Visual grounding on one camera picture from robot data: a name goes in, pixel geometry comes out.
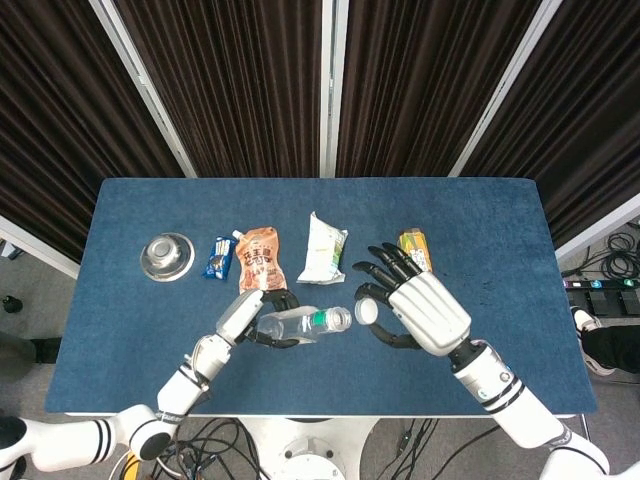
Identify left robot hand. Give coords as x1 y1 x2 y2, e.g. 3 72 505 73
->
214 288 302 349

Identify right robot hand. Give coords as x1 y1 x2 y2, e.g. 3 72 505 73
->
352 243 473 358

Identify transparent plastic bottle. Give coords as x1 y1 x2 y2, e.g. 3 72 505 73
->
254 305 354 347

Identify white bottle cap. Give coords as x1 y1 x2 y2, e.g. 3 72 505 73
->
354 297 380 325

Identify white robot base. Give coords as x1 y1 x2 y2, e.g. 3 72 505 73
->
239 417 381 480

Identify yellow tea bottle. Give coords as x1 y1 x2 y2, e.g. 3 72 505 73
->
397 228 433 274

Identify orange spout pouch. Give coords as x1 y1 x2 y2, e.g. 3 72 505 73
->
231 226 291 297

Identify blue cookie packet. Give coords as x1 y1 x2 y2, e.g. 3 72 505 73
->
201 235 237 281

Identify stainless steel bowl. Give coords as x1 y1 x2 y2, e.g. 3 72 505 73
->
139 231 196 282

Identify white snack bag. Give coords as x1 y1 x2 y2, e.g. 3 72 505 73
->
295 210 349 286

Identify blue table mat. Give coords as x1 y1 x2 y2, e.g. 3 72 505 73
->
43 177 599 417

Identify white sneaker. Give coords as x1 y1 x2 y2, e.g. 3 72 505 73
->
572 305 619 377

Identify black trouser leg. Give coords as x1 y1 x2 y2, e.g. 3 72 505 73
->
582 324 640 375

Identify dark brown pleated curtain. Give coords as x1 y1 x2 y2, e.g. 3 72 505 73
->
0 0 186 264
114 0 324 179
335 0 544 179
462 0 640 249

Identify black cable with green plug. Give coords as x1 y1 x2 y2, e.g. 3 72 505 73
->
384 418 441 480

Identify black floor cable bundle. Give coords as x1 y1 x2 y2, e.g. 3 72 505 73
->
149 417 261 480

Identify black coiled cable bundle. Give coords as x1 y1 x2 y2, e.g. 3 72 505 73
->
592 232 640 284

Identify white partition frame post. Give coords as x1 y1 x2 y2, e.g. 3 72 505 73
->
89 0 199 179
448 0 564 177
319 0 350 179

